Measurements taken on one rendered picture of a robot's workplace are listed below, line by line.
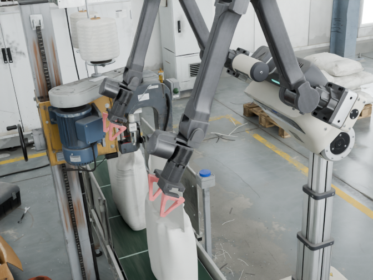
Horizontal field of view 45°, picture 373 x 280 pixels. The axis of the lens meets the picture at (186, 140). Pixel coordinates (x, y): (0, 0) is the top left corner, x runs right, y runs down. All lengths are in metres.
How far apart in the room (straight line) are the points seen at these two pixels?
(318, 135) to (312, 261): 0.72
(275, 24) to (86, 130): 0.94
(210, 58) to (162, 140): 0.25
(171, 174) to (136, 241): 1.47
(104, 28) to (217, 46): 0.77
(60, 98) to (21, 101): 3.05
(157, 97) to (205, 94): 1.01
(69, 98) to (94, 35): 0.27
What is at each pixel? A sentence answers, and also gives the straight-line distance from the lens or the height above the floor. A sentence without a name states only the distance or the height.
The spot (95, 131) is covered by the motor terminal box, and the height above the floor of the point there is 1.26.
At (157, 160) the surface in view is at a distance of 2.21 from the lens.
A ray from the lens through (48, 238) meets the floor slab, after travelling 3.57.
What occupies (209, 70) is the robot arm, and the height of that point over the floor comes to 1.65.
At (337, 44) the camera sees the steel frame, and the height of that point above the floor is 0.24.
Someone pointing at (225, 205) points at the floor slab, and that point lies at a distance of 3.68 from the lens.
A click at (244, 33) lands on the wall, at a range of 7.05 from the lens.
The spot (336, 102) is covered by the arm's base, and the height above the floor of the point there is 1.49.
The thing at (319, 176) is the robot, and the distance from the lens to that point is 1.98.
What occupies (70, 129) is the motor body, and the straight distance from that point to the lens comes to 1.97.
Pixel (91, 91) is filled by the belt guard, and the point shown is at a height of 1.41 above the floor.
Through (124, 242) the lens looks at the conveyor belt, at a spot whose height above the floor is 0.38.
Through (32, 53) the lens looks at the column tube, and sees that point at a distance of 2.11.
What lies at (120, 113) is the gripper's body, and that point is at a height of 1.36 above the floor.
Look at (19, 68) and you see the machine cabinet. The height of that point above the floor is 0.88.
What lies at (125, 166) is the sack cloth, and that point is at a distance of 2.59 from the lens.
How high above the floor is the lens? 1.97
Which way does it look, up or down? 24 degrees down
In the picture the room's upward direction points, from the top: 3 degrees counter-clockwise
